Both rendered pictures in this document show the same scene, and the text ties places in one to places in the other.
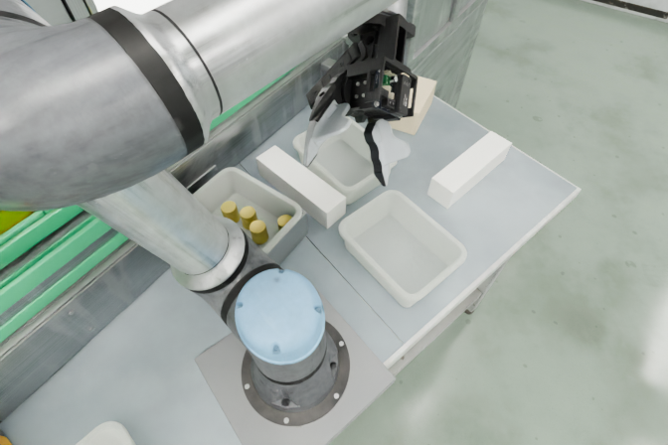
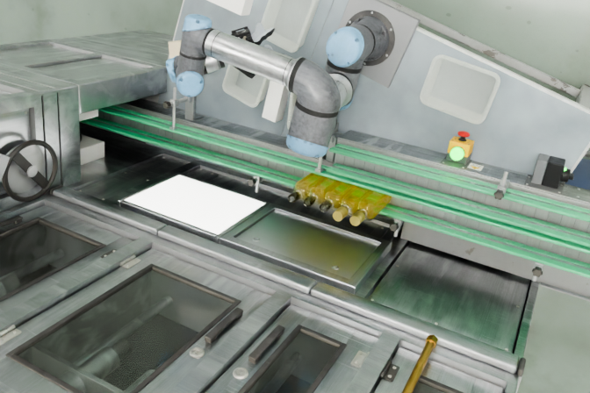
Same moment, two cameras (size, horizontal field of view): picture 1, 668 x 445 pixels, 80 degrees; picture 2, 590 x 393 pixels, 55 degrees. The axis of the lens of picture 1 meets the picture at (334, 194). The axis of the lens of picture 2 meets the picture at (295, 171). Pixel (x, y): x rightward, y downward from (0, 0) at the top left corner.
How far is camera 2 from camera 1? 1.30 m
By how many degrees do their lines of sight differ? 8
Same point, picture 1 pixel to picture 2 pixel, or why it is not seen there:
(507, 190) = not seen: outside the picture
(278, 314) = (344, 46)
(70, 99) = (311, 73)
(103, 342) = (401, 136)
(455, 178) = (234, 2)
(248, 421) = (399, 46)
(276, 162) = (272, 109)
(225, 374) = (387, 68)
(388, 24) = not seen: hidden behind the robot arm
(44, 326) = (399, 153)
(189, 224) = not seen: hidden behind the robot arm
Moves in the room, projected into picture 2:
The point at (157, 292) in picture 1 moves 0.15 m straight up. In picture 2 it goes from (369, 128) to (354, 138)
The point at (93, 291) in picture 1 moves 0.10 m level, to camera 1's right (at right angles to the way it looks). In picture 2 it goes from (377, 146) to (365, 119)
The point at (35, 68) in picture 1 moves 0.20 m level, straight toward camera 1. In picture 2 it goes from (308, 81) to (336, 4)
